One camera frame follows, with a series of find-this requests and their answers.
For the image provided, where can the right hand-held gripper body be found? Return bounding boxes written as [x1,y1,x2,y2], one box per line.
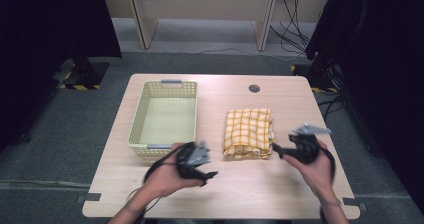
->
[287,123,333,166]

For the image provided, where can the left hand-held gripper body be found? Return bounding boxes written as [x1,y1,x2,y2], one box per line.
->
[175,139,213,181]

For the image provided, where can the yellow checked cloth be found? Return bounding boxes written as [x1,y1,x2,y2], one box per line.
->
[222,108,277,161]

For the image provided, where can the pale green perforated plastic basket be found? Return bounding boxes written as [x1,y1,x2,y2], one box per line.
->
[127,79,199,158]

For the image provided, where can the person's right hand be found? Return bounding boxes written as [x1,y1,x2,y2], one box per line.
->
[282,139,337,200]

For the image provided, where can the person's left hand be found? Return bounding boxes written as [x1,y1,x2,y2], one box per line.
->
[142,142,205,199]

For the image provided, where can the black stand base striped tape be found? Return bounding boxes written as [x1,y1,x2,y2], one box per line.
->
[289,63,340,94]
[53,56,111,92]

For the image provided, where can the black curtain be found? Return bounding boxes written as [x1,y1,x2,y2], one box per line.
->
[304,0,424,205]
[0,0,123,153]

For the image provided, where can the black table leg bracket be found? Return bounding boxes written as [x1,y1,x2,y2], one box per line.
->
[75,191,102,206]
[341,197,368,213]

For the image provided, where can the black floor cables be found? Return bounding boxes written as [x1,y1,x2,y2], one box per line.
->
[269,0,312,58]

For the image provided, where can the beige wooden desk frame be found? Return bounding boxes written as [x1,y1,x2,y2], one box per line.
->
[123,0,278,52]

